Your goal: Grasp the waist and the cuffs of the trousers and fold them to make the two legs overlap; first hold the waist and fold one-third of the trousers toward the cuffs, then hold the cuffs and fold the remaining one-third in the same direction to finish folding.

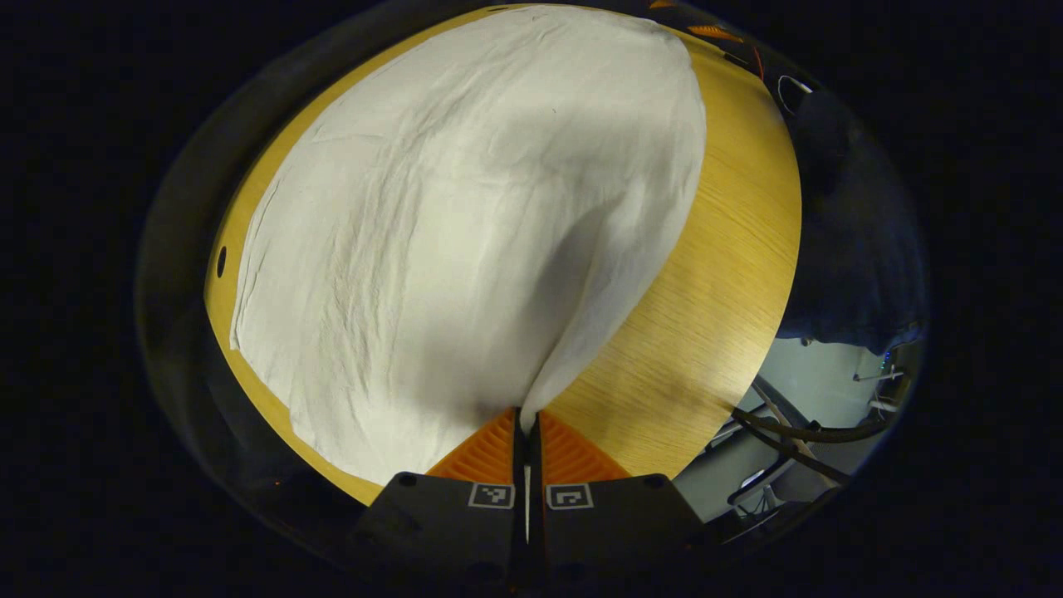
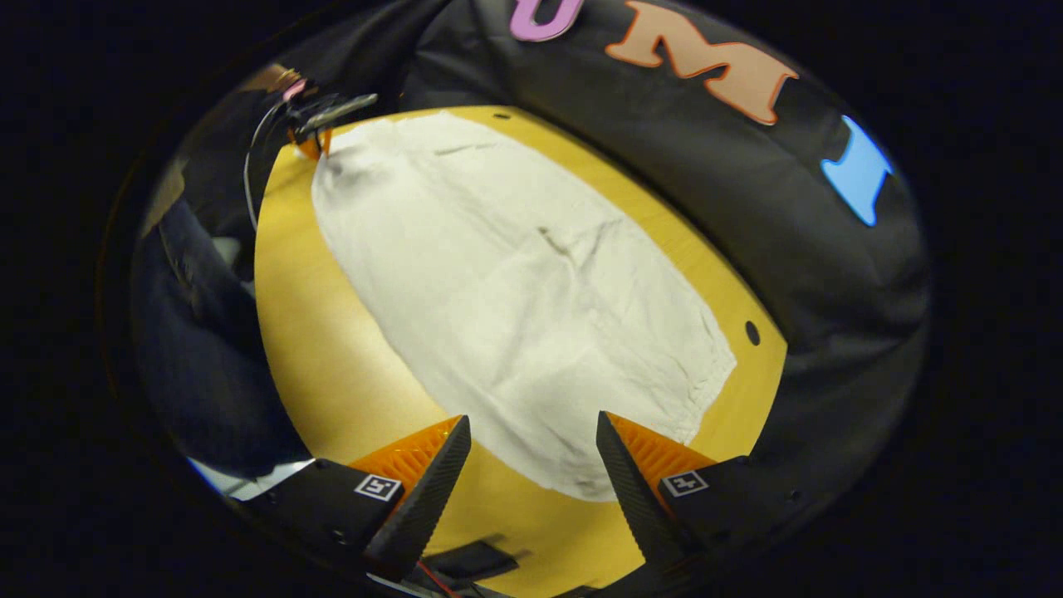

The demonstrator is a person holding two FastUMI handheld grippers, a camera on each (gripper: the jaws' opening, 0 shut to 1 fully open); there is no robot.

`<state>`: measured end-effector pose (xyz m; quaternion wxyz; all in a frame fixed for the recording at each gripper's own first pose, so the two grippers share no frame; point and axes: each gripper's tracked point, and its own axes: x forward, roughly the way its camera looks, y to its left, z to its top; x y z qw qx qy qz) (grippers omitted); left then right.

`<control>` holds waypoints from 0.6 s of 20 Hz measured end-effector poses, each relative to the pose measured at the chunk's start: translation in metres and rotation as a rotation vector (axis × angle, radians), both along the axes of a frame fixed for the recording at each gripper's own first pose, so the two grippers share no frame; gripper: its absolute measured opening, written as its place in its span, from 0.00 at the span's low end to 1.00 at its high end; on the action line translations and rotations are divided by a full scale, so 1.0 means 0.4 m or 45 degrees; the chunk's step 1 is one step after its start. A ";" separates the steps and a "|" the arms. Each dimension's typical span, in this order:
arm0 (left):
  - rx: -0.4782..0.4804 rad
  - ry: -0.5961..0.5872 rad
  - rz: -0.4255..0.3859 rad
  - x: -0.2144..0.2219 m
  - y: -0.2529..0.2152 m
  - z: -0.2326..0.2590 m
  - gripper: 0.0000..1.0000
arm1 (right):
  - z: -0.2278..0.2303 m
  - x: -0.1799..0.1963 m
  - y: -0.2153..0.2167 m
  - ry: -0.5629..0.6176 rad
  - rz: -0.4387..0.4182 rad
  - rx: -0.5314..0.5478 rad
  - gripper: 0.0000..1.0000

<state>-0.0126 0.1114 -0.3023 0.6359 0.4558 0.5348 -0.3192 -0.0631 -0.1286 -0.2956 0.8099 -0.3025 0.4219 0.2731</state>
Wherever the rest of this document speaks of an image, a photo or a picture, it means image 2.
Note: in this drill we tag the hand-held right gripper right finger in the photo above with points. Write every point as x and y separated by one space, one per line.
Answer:
635 507

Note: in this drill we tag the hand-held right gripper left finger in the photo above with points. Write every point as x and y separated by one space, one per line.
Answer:
432 507

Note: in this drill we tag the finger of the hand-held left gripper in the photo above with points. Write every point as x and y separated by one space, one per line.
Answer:
314 148

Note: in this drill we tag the white jeans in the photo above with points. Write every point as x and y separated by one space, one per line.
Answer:
515 316

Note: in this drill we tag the person's dark clothing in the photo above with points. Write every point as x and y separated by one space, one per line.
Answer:
208 357

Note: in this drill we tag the black backdrop cloth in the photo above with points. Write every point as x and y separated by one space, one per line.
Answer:
747 216

